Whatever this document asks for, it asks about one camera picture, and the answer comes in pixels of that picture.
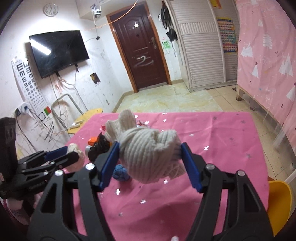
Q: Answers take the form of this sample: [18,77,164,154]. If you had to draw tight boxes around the blue knitted ball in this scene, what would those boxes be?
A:
[112,164,130,181]

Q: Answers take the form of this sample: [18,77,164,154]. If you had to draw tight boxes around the pink star tablecloth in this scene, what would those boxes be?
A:
[70,110,269,240]

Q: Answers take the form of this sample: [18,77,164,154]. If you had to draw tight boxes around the grey metal tube frame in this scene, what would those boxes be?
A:
[51,93,84,131]

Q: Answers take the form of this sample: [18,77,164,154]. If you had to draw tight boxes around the yellow round stool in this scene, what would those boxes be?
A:
[67,108,103,135]

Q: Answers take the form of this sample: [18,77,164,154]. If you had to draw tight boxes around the black bags hanging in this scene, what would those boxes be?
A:
[160,1,178,42]

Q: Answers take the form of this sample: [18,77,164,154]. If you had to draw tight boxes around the white metal chair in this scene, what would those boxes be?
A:
[273,83,295,184]

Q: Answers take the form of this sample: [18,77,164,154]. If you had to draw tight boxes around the white knitted cloth bundle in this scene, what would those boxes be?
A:
[104,109,186,184]

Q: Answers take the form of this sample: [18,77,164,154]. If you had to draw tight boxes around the colourful chart poster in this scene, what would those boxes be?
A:
[217,18,238,53]

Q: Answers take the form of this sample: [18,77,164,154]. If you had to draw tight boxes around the pink tree pattern curtain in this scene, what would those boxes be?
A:
[236,1,295,150]

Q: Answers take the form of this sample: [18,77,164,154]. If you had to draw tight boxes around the white louvred wardrobe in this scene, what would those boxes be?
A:
[166,1,240,92]

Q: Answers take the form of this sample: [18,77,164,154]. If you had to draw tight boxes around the colourful cloth bundle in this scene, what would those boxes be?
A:
[66,143,85,173]

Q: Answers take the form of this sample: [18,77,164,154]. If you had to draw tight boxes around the white security camera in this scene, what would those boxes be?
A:
[91,4,102,19]

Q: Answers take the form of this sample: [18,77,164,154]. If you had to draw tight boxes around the yellow trash bin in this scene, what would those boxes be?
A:
[267,180,292,237]

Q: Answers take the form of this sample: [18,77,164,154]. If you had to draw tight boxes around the round wall clock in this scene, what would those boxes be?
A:
[43,3,59,17]

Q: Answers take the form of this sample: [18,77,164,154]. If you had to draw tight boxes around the white gloved left hand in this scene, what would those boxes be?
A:
[3,192,43,226]

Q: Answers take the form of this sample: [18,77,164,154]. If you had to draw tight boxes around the dark brown door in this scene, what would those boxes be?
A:
[106,1,171,93]

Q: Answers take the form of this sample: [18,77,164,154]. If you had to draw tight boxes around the black wall television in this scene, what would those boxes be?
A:
[29,31,89,78]

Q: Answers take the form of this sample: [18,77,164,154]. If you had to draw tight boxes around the eye chart poster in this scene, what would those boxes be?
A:
[11,58,51,121]

